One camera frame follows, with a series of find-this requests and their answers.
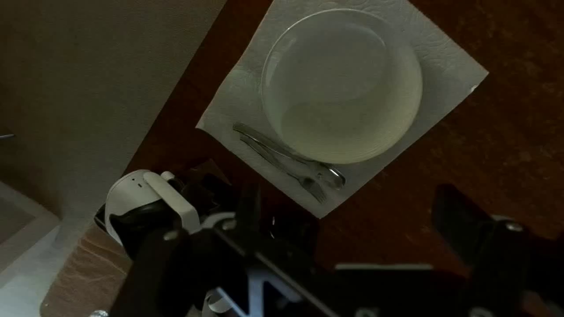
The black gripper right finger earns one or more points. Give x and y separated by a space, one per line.
505 264

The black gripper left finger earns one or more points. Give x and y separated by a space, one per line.
170 269

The white paper towel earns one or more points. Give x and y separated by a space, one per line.
447 63

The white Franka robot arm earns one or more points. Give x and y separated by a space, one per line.
126 195

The silver fork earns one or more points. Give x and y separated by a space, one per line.
293 173

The silver spoon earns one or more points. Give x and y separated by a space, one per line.
276 146

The white round plate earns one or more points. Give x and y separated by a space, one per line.
345 88

